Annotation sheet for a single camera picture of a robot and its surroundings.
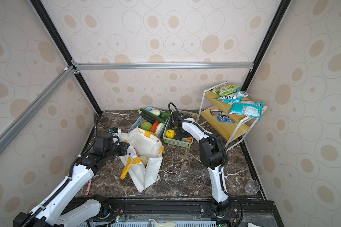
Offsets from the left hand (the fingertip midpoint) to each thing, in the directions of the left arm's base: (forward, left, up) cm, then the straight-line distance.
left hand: (131, 142), depth 78 cm
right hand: (+14, -31, -14) cm, 37 cm away
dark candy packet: (+26, -53, -3) cm, 59 cm away
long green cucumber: (+31, -7, -12) cm, 35 cm away
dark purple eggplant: (+29, -3, -13) cm, 32 cm away
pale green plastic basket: (+7, -32, -16) cm, 36 cm away
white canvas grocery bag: (+7, -3, -12) cm, 14 cm away
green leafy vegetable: (+31, -18, -11) cm, 37 cm away
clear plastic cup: (-18, -69, -19) cm, 74 cm away
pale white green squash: (+33, -9, -11) cm, 37 cm away
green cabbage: (+20, -4, -12) cm, 24 cm away
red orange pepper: (+20, -10, -13) cm, 26 cm away
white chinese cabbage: (+21, -13, -14) cm, 28 cm away
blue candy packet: (+20, -57, -3) cm, 61 cm away
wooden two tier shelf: (+23, -52, -5) cm, 57 cm away
